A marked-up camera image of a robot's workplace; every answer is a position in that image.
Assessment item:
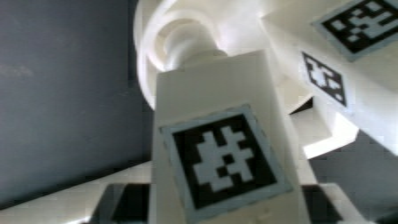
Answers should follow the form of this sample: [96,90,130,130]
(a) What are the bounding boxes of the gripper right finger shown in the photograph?
[302,183,368,224]

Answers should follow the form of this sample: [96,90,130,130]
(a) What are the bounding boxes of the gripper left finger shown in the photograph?
[87,183,149,224]

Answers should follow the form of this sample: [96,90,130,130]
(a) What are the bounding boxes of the white stool leg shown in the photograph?
[263,0,398,62]
[148,19,316,224]
[263,19,398,156]

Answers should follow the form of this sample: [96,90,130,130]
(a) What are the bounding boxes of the white front fence wall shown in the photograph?
[0,162,151,224]

